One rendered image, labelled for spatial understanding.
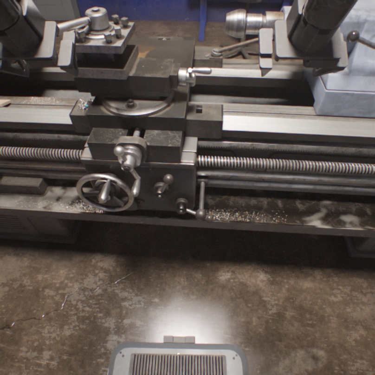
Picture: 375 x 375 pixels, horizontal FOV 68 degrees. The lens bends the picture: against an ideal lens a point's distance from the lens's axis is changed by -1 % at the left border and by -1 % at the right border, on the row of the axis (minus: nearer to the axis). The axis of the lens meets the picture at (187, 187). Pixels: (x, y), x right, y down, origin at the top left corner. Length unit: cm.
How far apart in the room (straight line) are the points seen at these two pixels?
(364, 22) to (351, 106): 27
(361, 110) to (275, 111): 31
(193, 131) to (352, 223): 84
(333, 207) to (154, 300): 99
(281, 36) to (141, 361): 112
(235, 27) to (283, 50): 60
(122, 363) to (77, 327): 43
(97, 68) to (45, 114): 36
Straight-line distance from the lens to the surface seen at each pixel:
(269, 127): 107
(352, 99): 119
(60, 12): 470
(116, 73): 92
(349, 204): 152
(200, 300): 155
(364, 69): 118
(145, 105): 95
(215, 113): 103
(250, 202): 137
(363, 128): 119
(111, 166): 103
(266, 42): 53
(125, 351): 126
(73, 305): 165
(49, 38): 55
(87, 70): 95
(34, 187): 151
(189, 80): 95
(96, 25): 93
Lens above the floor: 148
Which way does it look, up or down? 51 degrees down
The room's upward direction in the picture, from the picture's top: 1 degrees counter-clockwise
